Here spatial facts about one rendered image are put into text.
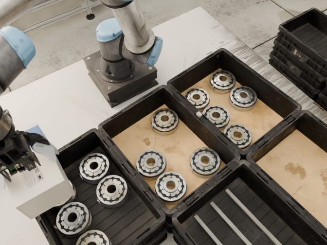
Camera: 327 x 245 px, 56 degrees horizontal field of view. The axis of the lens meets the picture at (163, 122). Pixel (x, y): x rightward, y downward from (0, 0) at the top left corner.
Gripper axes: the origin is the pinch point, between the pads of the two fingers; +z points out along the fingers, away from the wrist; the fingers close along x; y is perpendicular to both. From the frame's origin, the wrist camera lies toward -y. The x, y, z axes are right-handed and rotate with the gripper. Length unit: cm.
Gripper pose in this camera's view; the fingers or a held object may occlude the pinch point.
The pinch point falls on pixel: (30, 166)
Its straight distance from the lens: 85.3
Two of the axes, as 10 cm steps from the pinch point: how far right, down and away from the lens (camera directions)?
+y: 5.4, 6.9, -4.8
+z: 0.4, 5.5, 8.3
